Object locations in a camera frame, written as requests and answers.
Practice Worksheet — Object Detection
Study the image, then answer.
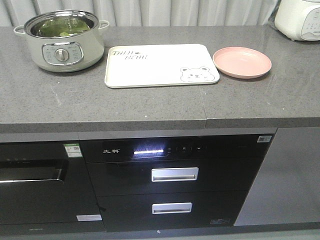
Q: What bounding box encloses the silver drawer handle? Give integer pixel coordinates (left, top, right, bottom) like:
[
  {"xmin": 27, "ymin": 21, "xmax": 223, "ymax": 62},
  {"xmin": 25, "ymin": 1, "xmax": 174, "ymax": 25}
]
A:
[
  {"xmin": 151, "ymin": 167, "xmax": 199, "ymax": 182},
  {"xmin": 151, "ymin": 202, "xmax": 193, "ymax": 215}
]

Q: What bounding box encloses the grey cabinet door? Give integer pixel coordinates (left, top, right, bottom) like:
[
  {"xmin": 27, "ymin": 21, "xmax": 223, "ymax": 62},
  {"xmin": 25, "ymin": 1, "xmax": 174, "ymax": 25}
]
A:
[{"xmin": 235, "ymin": 127, "xmax": 320, "ymax": 226}]

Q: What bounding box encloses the black built-in dishwasher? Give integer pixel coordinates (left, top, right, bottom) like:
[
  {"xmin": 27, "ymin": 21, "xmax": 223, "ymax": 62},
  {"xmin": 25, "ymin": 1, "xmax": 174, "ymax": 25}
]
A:
[{"xmin": 0, "ymin": 141, "xmax": 105, "ymax": 236}]

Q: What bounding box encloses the white rice cooker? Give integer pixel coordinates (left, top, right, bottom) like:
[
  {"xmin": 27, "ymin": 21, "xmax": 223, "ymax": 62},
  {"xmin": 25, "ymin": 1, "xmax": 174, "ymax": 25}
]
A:
[{"xmin": 274, "ymin": 0, "xmax": 320, "ymax": 41}]

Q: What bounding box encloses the upper silver drawer handle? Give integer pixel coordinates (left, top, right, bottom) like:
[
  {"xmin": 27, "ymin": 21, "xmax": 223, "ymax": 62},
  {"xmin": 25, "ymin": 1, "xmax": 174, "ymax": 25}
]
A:
[{"xmin": 151, "ymin": 167, "xmax": 199, "ymax": 182}]

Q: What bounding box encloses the green energy label sticker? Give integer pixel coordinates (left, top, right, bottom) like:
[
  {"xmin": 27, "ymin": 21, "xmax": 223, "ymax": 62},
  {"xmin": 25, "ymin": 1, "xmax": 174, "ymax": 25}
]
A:
[{"xmin": 63, "ymin": 143, "xmax": 83, "ymax": 158}]

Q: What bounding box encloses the pale green electric pot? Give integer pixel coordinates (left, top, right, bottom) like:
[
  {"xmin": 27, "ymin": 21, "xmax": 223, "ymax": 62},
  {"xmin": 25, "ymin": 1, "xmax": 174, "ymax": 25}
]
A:
[{"xmin": 13, "ymin": 9, "xmax": 110, "ymax": 73}]

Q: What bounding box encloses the lower silver drawer handle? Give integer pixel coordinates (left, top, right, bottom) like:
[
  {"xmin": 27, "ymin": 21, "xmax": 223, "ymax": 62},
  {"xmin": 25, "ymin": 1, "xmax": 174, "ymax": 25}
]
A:
[{"xmin": 151, "ymin": 202, "xmax": 193, "ymax": 215}]

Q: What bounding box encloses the green lettuce leaf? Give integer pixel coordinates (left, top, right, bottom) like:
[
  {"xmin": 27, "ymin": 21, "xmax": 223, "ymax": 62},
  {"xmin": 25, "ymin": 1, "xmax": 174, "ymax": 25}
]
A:
[{"xmin": 36, "ymin": 17, "xmax": 90, "ymax": 38}]

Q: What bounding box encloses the cream bear serving tray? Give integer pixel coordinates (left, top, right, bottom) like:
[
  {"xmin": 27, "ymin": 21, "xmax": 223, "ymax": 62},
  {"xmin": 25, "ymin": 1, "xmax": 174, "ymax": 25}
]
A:
[{"xmin": 104, "ymin": 43, "xmax": 220, "ymax": 89}]

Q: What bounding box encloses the black disinfection cabinet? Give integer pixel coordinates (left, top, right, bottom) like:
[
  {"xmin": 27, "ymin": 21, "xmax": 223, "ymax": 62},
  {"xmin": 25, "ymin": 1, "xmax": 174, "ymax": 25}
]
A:
[{"xmin": 80, "ymin": 133, "xmax": 273, "ymax": 232}]

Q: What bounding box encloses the white pleated curtain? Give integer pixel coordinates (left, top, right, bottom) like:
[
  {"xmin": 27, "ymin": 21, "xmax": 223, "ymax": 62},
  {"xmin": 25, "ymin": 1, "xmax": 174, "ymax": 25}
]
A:
[{"xmin": 0, "ymin": 0, "xmax": 278, "ymax": 27}]

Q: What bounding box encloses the pink round plate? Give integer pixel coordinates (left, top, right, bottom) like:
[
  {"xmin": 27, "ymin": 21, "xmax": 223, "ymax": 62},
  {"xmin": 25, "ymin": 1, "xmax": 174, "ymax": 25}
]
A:
[{"xmin": 212, "ymin": 46, "xmax": 272, "ymax": 79}]

